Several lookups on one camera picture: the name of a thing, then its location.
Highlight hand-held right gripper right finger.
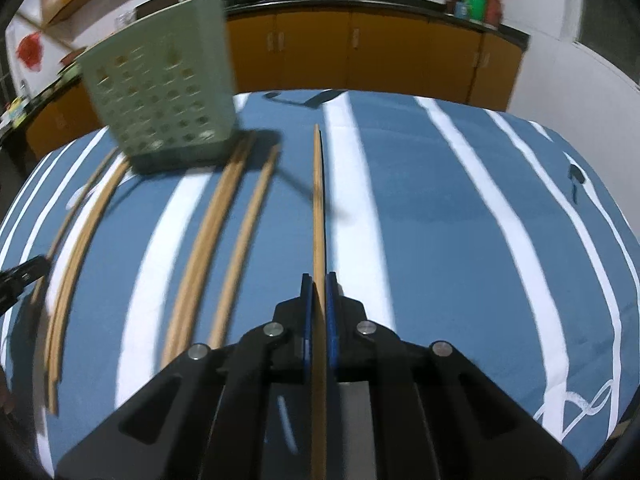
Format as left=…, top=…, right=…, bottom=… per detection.
left=325, top=272, right=584, bottom=480

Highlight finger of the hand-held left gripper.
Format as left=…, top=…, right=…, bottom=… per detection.
left=0, top=255, right=50, bottom=314

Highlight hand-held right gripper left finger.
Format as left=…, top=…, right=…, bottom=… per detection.
left=54, top=273, right=316, bottom=480

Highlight wooden chopstick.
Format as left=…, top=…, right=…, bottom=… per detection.
left=207, top=144, right=282, bottom=350
left=45, top=159, right=126, bottom=413
left=311, top=124, right=329, bottom=480
left=29, top=147, right=118, bottom=308
left=170, top=132, right=257, bottom=356
left=161, top=132, right=251, bottom=363
left=50, top=160, right=134, bottom=415

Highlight blue white striped tablecloth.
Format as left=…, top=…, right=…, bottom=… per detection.
left=0, top=89, right=640, bottom=480

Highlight orange wooden base cabinets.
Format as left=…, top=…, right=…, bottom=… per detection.
left=25, top=4, right=526, bottom=161

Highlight dark wooden cutting board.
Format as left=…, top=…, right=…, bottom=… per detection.
left=134, top=0, right=182, bottom=23

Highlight black kitchen countertop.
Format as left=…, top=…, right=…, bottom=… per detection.
left=0, top=0, right=531, bottom=141

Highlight green plastic container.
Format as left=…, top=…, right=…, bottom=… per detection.
left=460, top=0, right=489, bottom=22

